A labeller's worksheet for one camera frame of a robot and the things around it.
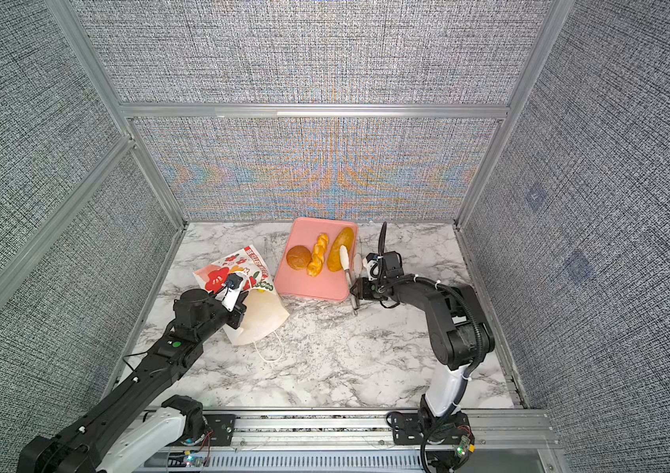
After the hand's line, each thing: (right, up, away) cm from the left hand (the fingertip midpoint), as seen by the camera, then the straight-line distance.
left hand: (245, 292), depth 82 cm
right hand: (+33, -1, +16) cm, 37 cm away
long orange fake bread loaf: (+29, +17, +27) cm, 42 cm away
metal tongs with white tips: (+33, +5, +21) cm, 40 cm away
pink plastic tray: (+22, -1, +24) cm, 33 cm away
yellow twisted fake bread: (+19, +9, +25) cm, 32 cm away
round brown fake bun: (+12, +9, +22) cm, 27 cm away
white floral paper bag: (+3, -8, +8) cm, 12 cm away
